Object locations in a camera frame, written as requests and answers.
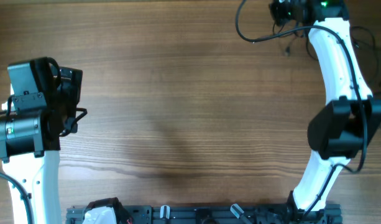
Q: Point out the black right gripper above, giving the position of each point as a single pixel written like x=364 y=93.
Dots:
x=279 y=10

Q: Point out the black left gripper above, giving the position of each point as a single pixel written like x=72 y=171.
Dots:
x=73 y=86

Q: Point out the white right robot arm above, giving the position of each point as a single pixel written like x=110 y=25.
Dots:
x=351 y=116

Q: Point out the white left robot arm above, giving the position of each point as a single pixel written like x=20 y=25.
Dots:
x=42 y=108

